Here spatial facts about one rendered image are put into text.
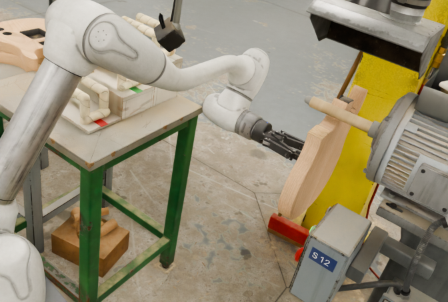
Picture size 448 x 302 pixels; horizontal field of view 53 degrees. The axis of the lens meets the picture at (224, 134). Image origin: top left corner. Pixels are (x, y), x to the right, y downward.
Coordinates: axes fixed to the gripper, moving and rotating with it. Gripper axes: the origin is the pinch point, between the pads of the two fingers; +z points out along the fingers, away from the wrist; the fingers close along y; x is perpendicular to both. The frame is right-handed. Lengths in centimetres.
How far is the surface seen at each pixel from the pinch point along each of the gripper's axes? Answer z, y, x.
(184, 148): -54, -14, -29
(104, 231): -82, -10, -88
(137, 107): -65, 7, -11
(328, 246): 21.5, 40.5, 0.3
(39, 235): -104, 10, -95
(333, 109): 3.2, 9.7, 19.8
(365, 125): 12.8, 9.7, 19.7
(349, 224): 22.4, 30.4, 2.3
